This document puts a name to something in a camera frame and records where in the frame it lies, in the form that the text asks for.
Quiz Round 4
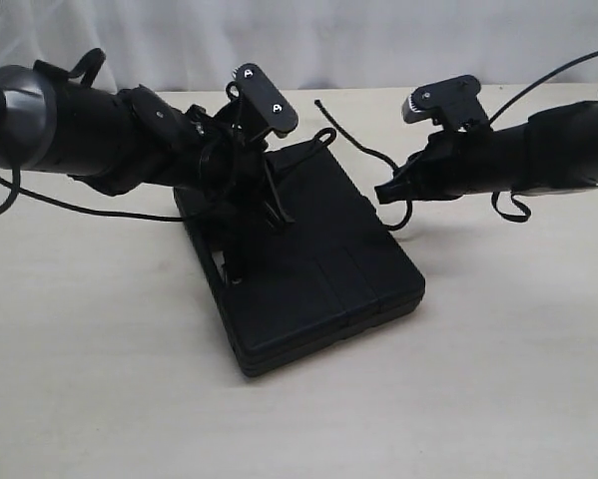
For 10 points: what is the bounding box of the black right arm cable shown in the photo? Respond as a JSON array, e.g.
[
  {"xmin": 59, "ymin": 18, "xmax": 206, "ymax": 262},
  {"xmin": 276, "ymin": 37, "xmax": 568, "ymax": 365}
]
[{"xmin": 485, "ymin": 47, "xmax": 598, "ymax": 224}]

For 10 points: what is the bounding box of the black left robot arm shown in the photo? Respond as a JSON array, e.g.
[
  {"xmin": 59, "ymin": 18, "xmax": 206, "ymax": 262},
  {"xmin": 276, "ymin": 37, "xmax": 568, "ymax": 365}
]
[{"xmin": 0, "ymin": 50, "xmax": 299, "ymax": 230}]

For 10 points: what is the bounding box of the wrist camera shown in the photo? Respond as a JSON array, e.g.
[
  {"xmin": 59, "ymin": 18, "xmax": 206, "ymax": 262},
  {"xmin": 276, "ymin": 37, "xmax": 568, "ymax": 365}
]
[
  {"xmin": 226, "ymin": 63, "xmax": 299, "ymax": 141},
  {"xmin": 401, "ymin": 74, "xmax": 489, "ymax": 132}
]

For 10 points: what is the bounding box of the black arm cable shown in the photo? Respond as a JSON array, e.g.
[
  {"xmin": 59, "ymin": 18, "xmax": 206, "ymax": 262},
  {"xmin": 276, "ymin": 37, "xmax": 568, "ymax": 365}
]
[
  {"xmin": 0, "ymin": 47, "xmax": 185, "ymax": 222},
  {"xmin": 485, "ymin": 47, "xmax": 598, "ymax": 224}
]

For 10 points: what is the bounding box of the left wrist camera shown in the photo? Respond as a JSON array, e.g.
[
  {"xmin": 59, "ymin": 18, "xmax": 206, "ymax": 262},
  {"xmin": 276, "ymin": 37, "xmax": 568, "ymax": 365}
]
[{"xmin": 226, "ymin": 63, "xmax": 299, "ymax": 141}]

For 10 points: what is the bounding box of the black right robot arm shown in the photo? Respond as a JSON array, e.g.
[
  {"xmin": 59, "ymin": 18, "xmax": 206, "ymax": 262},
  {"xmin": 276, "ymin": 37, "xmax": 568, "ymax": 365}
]
[{"xmin": 374, "ymin": 100, "xmax": 598, "ymax": 204}]

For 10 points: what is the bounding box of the black plastic carrying case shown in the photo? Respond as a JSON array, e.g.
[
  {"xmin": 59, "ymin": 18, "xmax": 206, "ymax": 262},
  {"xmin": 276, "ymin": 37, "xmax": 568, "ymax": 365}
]
[{"xmin": 184, "ymin": 142, "xmax": 425, "ymax": 377}]

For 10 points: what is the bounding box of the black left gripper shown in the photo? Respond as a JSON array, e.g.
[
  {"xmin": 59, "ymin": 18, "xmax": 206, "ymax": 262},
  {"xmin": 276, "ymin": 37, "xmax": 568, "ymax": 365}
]
[{"xmin": 178, "ymin": 102, "xmax": 294, "ymax": 235}]

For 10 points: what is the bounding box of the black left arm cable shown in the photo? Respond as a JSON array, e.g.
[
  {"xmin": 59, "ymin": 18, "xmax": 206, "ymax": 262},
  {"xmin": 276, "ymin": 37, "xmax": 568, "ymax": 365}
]
[{"xmin": 0, "ymin": 47, "xmax": 185, "ymax": 222}]

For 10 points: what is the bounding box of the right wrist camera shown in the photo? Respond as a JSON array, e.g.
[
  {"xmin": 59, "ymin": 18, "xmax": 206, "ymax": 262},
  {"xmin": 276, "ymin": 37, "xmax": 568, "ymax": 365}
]
[{"xmin": 401, "ymin": 74, "xmax": 489, "ymax": 132}]

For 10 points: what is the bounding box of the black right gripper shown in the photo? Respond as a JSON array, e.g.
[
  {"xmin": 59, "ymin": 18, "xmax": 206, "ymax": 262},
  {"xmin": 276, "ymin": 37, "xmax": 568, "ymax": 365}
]
[{"xmin": 374, "ymin": 132, "xmax": 478, "ymax": 204}]

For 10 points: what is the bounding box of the white backdrop curtain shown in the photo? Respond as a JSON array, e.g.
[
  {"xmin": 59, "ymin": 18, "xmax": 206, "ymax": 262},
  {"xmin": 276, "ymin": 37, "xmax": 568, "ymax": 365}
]
[{"xmin": 0, "ymin": 1, "xmax": 598, "ymax": 91}]

